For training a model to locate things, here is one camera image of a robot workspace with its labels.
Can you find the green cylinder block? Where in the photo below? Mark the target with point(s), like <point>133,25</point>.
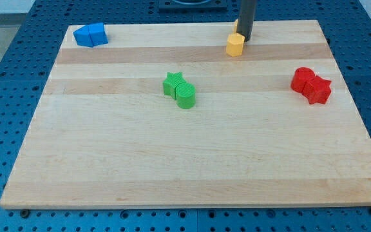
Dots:
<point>185,95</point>

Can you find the blue triangle block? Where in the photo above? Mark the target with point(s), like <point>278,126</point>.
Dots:
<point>82,36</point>

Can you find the red star block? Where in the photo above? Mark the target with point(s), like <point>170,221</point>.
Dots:
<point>317,90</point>

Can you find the yellow hexagon block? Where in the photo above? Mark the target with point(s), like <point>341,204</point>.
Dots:
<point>235,43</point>

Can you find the red cylinder block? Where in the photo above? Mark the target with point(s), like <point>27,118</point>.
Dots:
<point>301,77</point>

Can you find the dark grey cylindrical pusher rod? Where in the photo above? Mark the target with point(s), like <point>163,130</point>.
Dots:
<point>246,18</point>

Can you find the blue cube block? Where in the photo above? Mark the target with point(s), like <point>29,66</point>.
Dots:
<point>97,34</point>

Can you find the green star block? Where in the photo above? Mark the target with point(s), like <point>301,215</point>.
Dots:
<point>171,82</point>

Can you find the light wooden board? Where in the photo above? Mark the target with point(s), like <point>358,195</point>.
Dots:
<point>104,135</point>

